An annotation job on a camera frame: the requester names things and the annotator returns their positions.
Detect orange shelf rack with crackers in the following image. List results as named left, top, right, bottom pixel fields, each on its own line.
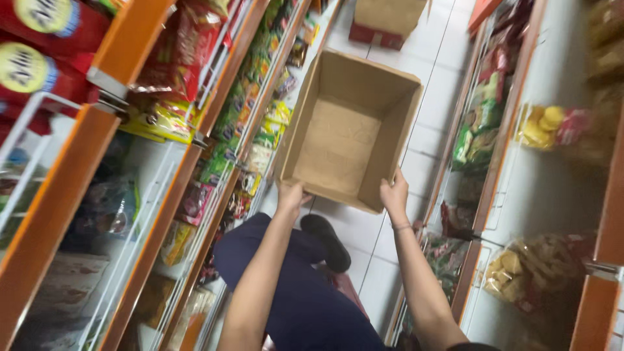
left=385, top=0, right=624, bottom=351

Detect orange shelf rack with snacks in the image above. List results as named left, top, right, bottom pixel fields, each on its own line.
left=0, top=0, right=344, bottom=351

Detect person's blue trousers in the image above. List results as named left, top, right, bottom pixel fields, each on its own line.
left=213, top=213, right=391, bottom=351

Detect pink object on floor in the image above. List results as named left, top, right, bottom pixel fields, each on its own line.
left=326, top=271, right=370, bottom=320

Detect person's right hand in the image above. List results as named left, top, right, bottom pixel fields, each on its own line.
left=380, top=168, right=410, bottom=218

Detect person's left hand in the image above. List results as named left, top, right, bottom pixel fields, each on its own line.
left=276, top=179, right=313, bottom=217

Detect red and brown cardboard box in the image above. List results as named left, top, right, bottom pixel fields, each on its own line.
left=348, top=0, right=430, bottom=51

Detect person's black shoe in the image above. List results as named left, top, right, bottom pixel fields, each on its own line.
left=300, top=214, right=352, bottom=274

